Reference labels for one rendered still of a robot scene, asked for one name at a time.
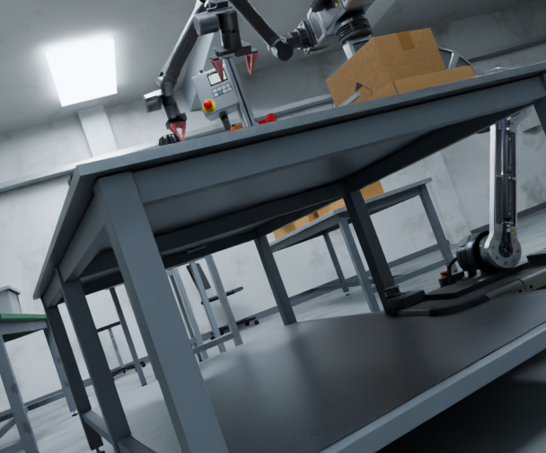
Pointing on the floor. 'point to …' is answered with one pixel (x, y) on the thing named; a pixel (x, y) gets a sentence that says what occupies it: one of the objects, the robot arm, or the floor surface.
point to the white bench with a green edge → (0, 332)
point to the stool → (116, 349)
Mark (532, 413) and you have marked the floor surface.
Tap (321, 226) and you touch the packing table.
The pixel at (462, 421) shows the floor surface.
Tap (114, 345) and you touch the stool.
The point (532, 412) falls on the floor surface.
